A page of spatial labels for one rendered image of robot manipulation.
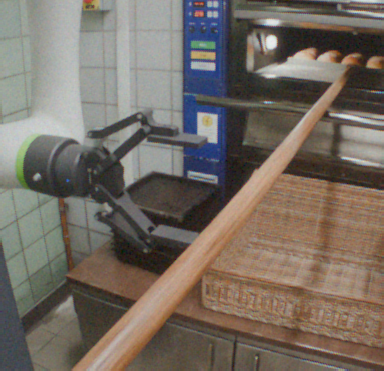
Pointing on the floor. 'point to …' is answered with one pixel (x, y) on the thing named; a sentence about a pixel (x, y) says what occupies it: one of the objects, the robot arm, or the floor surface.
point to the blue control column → (207, 108)
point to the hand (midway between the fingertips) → (194, 193)
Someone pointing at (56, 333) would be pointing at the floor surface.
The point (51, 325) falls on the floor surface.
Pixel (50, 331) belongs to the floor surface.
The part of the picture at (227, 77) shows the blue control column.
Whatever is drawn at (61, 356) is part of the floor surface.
